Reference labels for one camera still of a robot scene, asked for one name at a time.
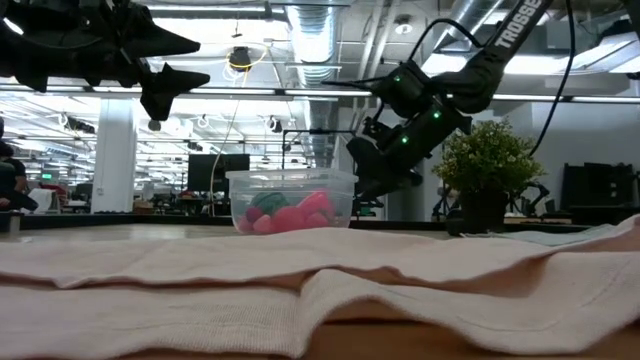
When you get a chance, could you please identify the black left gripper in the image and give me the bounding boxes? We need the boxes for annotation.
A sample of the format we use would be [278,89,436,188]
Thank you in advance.
[29,0,211,121]

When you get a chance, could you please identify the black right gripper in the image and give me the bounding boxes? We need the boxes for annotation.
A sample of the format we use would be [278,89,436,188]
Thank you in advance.
[347,135,424,202]

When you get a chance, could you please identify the pink lumpy toy fruit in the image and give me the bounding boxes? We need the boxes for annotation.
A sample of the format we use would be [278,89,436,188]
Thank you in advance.
[297,189,334,219]

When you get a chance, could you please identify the clear plastic tupperware container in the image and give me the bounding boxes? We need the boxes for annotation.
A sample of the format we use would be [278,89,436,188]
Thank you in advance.
[224,168,360,235]

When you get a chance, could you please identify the black green background device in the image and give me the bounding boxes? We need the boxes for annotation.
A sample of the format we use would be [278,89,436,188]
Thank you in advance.
[352,198,385,219]

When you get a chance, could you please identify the dark grey doorway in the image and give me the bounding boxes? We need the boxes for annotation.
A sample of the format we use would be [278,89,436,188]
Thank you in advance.
[384,172,426,222]

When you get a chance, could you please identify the white square pillar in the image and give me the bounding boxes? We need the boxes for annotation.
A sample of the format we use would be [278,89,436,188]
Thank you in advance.
[90,97,139,214]

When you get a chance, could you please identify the green potted plant black pot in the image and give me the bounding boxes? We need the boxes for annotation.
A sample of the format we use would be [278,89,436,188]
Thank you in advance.
[432,118,547,235]

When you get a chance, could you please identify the black computer monitor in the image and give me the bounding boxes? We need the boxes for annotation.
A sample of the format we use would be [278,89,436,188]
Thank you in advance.
[187,153,251,194]

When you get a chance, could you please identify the long overhead light bar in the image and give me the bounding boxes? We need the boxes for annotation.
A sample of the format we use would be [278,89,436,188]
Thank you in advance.
[0,84,640,105]

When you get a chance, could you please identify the grey blue microfiber cloth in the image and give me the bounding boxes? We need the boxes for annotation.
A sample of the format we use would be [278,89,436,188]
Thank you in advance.
[459,223,621,247]

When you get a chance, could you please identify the person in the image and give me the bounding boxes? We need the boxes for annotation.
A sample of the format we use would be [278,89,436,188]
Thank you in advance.
[0,141,40,212]

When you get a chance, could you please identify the pale pink knit cloth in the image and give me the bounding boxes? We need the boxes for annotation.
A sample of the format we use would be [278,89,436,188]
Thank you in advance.
[0,214,640,360]

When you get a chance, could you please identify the black equipment cabinets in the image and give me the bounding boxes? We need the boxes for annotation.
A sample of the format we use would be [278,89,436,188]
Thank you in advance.
[562,161,640,226]

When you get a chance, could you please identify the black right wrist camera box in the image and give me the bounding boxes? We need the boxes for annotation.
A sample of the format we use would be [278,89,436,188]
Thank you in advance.
[360,116,397,150]

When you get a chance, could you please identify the black ceiling camera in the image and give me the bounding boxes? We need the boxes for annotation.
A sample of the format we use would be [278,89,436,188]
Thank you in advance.
[228,45,253,72]

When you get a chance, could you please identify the yellow hanging cable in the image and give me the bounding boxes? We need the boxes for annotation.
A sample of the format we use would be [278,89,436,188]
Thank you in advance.
[208,42,271,211]

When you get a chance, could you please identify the silver corrugated ventilation duct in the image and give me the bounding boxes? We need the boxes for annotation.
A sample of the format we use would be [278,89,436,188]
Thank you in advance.
[284,0,342,169]

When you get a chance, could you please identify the silver slanted ventilation duct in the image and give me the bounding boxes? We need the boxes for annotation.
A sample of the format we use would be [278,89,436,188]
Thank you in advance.
[442,0,504,49]

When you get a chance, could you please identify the grey metal post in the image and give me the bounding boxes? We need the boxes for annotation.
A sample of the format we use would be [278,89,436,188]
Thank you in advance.
[0,209,24,235]

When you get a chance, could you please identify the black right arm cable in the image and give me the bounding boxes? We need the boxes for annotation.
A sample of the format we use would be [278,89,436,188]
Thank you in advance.
[528,0,575,157]

